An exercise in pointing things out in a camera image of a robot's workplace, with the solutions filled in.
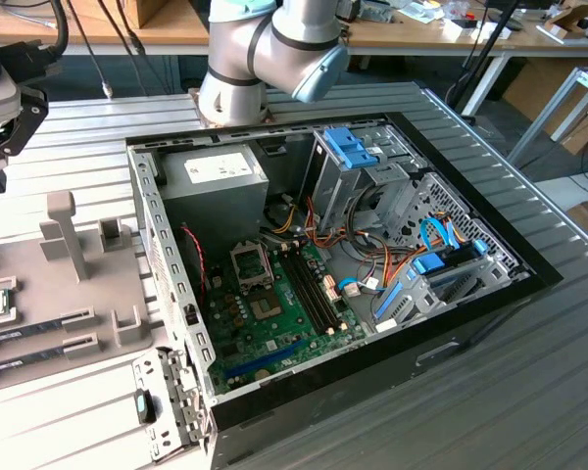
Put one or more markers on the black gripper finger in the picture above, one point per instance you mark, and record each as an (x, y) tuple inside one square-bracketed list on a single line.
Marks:
[(29, 115)]

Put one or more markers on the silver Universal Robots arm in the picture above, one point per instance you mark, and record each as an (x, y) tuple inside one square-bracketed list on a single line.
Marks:
[(255, 49)]

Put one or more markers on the wooden desk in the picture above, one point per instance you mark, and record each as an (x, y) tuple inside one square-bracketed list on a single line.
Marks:
[(103, 35), (534, 43)]

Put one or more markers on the brown box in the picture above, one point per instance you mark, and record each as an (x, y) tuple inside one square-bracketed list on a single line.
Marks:
[(147, 12)]

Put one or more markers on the grey parts rack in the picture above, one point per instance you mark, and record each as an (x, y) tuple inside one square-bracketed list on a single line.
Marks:
[(39, 294)]

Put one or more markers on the grey power supply unit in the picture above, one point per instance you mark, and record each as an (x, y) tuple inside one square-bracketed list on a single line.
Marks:
[(215, 205)]

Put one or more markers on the RAM stick with label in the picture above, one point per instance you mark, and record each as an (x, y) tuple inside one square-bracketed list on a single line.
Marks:
[(19, 334), (19, 363)]

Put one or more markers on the white four-pin power socket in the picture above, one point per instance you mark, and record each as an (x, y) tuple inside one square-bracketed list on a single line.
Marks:
[(217, 282)]

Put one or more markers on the black and teal case latch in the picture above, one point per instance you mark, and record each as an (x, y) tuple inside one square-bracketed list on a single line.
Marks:
[(144, 406)]

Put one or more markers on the blue plastic drive carrier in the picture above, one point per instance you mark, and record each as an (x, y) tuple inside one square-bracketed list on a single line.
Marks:
[(348, 147)]

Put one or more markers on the blue expansion slot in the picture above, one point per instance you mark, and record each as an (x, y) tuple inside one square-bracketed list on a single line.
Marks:
[(264, 360)]

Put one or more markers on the green motherboard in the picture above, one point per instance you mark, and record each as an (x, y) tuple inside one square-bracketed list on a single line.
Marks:
[(294, 333)]

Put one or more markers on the black open PC case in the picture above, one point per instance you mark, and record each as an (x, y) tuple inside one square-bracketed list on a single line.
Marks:
[(323, 391)]

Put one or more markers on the blue carrier with black disk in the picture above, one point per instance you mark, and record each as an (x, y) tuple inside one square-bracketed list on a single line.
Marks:
[(428, 264)]

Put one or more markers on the white papers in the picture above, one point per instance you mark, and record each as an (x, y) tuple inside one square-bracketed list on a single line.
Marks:
[(458, 30)]

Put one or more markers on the grey perforated disk bay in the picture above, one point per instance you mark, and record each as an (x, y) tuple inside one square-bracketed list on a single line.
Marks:
[(470, 210)]

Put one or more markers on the black stand pole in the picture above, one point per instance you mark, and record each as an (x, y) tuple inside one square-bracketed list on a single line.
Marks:
[(492, 46)]

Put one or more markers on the large cardboard box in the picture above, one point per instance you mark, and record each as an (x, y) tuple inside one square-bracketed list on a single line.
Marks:
[(534, 88)]

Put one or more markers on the small open cardboard box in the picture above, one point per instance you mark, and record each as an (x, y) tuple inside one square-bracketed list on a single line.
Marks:
[(566, 22)]

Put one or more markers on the blue plastic rail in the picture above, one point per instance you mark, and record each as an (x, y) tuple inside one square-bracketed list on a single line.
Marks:
[(389, 298)]

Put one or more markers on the aluminium profile frame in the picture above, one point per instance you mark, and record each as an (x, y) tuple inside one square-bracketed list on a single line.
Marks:
[(544, 116)]

